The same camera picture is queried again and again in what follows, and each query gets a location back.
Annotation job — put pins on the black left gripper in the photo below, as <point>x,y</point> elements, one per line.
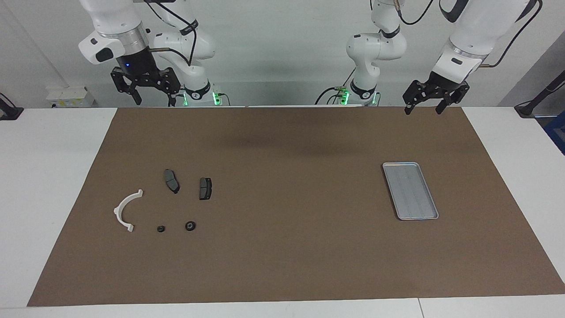
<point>441,86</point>

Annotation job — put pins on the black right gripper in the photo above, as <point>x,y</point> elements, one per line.
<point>139,70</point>

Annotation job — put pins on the large black bearing gear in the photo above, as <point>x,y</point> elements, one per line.
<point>187,226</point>

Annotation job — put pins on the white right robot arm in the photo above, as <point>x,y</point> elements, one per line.
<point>110,17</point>

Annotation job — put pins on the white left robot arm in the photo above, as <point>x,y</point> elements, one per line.
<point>375,48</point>

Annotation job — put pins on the silver metal tray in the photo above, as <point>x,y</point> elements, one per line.
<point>410,192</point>

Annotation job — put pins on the long curved dark brake pad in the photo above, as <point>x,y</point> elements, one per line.
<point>170,179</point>

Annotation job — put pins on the white background box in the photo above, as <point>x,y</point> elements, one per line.
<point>68,96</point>

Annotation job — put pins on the black angled stand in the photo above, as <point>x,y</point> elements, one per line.
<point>527,108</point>

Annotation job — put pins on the short rectangular dark brake pad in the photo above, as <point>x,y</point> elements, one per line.
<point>205,189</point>

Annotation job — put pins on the blue crate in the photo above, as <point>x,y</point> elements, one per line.
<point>557,132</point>

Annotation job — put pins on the black table clamp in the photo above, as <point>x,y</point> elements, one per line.
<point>9,110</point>

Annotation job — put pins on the brown table mat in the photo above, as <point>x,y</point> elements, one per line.
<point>282,247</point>

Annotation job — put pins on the white curved plastic bracket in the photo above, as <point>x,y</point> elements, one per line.
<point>116,213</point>

